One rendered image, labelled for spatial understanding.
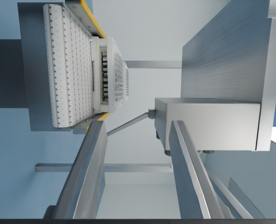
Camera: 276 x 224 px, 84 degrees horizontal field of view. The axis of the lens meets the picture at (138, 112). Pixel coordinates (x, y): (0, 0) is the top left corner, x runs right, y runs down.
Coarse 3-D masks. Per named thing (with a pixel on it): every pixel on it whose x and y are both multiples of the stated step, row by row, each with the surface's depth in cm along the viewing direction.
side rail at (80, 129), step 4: (104, 112) 57; (92, 116) 48; (96, 116) 48; (100, 116) 48; (88, 120) 42; (92, 120) 42; (80, 124) 37; (84, 124) 37; (88, 124) 37; (76, 128) 34; (80, 128) 34; (84, 128) 34; (76, 132) 35; (80, 132) 35; (84, 132) 35
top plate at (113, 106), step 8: (112, 40) 48; (112, 48) 48; (112, 56) 48; (120, 56) 68; (112, 64) 49; (112, 72) 49; (112, 80) 50; (112, 88) 50; (112, 96) 50; (112, 104) 51; (120, 104) 69; (112, 112) 51
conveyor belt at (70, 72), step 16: (48, 16) 31; (64, 16) 32; (48, 32) 31; (64, 32) 32; (80, 32) 40; (48, 48) 32; (64, 48) 33; (80, 48) 40; (48, 64) 33; (64, 64) 33; (80, 64) 40; (64, 80) 33; (80, 80) 40; (64, 96) 34; (80, 96) 40; (64, 112) 34; (80, 112) 40
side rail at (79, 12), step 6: (66, 0) 31; (72, 0) 31; (78, 0) 31; (72, 6) 31; (78, 6) 32; (72, 12) 34; (78, 12) 34; (84, 12) 34; (78, 18) 37; (84, 18) 37; (84, 24) 40; (90, 24) 40; (90, 30) 44; (96, 30) 44; (102, 36) 50
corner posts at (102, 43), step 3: (99, 39) 48; (102, 39) 48; (105, 39) 48; (99, 42) 48; (102, 42) 48; (105, 42) 48; (99, 45) 49; (102, 45) 49; (105, 45) 49; (102, 105) 51; (105, 105) 51; (102, 108) 51; (105, 108) 51; (108, 108) 51; (102, 111) 52; (105, 111) 52; (108, 111) 52
